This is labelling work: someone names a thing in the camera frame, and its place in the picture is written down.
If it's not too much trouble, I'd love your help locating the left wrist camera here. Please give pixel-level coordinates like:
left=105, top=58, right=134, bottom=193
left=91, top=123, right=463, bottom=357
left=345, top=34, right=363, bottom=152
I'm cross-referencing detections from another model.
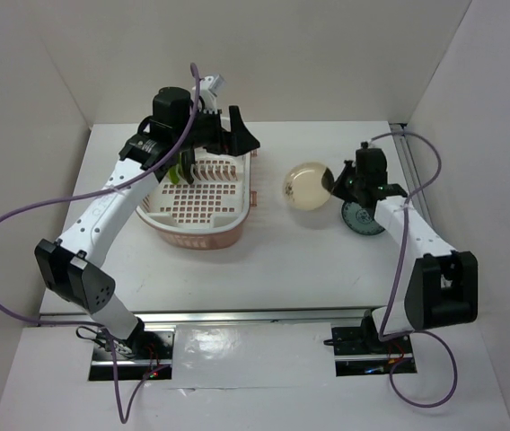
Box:
left=198, top=75, right=225, bottom=113

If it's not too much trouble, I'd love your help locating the white pink dish rack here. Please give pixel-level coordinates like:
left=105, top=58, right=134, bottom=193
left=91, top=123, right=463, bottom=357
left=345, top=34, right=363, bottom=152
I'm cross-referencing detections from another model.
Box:
left=134, top=115, right=259, bottom=250

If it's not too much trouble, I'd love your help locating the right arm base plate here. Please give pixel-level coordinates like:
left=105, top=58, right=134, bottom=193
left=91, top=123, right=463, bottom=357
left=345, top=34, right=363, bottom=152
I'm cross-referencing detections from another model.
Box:
left=323, top=318, right=417, bottom=377

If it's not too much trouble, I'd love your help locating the beige plate with black mark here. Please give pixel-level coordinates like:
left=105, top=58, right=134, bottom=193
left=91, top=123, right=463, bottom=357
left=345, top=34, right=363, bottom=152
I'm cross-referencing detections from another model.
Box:
left=282, top=162, right=332, bottom=211

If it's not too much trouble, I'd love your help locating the blue patterned plate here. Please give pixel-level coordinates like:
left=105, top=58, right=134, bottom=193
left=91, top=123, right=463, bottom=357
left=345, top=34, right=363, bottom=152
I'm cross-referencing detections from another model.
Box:
left=341, top=202, right=384, bottom=236

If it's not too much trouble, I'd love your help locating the aluminium rail frame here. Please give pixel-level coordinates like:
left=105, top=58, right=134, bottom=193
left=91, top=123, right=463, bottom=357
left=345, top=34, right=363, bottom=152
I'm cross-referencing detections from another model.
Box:
left=37, top=120, right=465, bottom=328

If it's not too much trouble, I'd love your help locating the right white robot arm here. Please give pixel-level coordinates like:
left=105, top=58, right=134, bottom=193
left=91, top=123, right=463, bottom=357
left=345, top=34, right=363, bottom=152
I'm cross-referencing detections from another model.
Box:
left=321, top=145, right=479, bottom=352

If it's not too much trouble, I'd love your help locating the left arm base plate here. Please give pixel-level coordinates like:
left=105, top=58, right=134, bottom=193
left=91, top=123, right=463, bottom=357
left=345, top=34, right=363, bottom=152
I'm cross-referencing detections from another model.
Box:
left=88, top=327, right=175, bottom=382

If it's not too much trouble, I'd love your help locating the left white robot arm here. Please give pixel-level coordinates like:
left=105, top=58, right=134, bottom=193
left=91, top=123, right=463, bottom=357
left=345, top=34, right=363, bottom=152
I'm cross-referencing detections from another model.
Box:
left=34, top=79, right=260, bottom=358

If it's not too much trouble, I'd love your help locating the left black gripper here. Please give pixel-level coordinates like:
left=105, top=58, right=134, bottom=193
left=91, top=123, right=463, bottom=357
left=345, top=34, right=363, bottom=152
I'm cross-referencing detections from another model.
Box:
left=174, top=103, right=259, bottom=157

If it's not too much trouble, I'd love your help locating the green plate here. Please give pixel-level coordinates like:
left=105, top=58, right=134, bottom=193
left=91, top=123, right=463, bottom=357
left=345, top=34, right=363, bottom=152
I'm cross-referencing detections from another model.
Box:
left=167, top=156, right=181, bottom=185

